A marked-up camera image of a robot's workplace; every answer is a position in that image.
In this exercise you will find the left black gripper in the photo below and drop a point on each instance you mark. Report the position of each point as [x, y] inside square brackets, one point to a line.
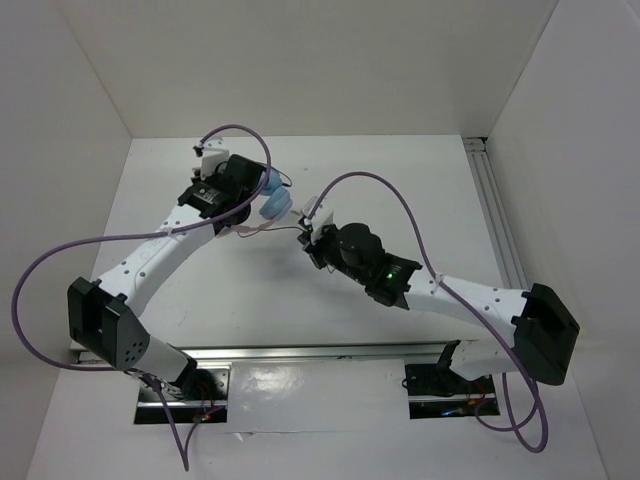
[209, 179]

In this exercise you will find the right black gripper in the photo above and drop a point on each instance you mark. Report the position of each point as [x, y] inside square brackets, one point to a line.
[314, 247]

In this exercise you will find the pink blue cat-ear headphones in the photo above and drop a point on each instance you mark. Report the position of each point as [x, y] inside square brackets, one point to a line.
[277, 205]

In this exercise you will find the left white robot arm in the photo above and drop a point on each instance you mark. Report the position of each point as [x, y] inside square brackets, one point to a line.
[104, 314]

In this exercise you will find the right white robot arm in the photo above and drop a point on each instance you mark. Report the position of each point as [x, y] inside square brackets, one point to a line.
[531, 330]

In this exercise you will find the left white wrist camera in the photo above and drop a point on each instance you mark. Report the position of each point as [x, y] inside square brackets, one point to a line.
[210, 155]

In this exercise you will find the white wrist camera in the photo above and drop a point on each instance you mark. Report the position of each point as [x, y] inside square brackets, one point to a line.
[315, 216]
[210, 155]

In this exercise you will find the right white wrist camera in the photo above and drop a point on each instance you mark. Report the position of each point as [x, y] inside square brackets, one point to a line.
[315, 216]

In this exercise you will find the aluminium rail at front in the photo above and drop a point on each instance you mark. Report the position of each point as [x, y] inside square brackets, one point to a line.
[290, 353]

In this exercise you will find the aluminium rail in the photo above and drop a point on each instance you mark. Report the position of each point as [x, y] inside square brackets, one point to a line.
[290, 353]
[503, 243]

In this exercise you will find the aluminium rail at right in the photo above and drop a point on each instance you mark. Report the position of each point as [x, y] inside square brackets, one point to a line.
[503, 243]

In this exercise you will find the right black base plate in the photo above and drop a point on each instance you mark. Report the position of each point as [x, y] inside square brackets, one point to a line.
[434, 393]

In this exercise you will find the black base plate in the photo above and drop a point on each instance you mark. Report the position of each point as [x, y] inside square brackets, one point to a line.
[207, 401]
[434, 393]

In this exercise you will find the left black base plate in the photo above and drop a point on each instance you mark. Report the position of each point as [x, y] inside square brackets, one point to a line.
[207, 401]

